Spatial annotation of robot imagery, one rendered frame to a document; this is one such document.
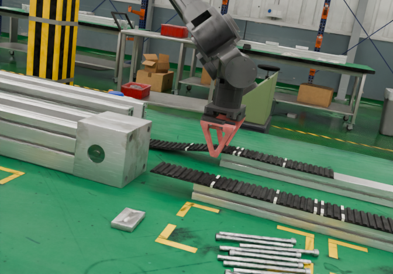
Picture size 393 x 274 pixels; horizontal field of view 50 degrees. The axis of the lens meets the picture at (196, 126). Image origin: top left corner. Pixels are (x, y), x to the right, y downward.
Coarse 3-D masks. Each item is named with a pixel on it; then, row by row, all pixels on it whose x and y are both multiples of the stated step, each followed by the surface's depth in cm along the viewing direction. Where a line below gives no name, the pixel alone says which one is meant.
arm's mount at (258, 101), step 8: (264, 80) 144; (272, 80) 125; (256, 88) 127; (264, 88) 126; (272, 88) 131; (248, 96) 128; (256, 96) 128; (264, 96) 127; (272, 96) 139; (248, 104) 129; (256, 104) 128; (264, 104) 127; (248, 112) 129; (256, 112) 129; (264, 112) 128; (248, 120) 130; (256, 120) 129; (264, 120) 128
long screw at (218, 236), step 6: (216, 234) 56; (216, 240) 57; (228, 240) 57; (234, 240) 57; (240, 240) 57; (246, 240) 57; (252, 240) 57; (258, 240) 57; (276, 246) 57; (282, 246) 57; (288, 246) 57
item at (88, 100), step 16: (0, 80) 94; (16, 80) 101; (32, 80) 100; (32, 96) 94; (48, 96) 91; (64, 96) 90; (80, 96) 90; (96, 96) 96; (112, 96) 95; (96, 112) 89; (128, 112) 87; (144, 112) 96
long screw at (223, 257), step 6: (222, 258) 52; (228, 258) 52; (234, 258) 52; (240, 258) 52; (246, 258) 52; (252, 258) 52; (264, 264) 52; (270, 264) 52; (276, 264) 52; (282, 264) 52; (288, 264) 52; (294, 264) 52; (300, 264) 52
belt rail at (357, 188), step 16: (224, 160) 86; (240, 160) 85; (272, 176) 83; (288, 176) 82; (304, 176) 82; (320, 176) 81; (336, 176) 81; (352, 176) 83; (336, 192) 80; (352, 192) 80; (368, 192) 79; (384, 192) 78
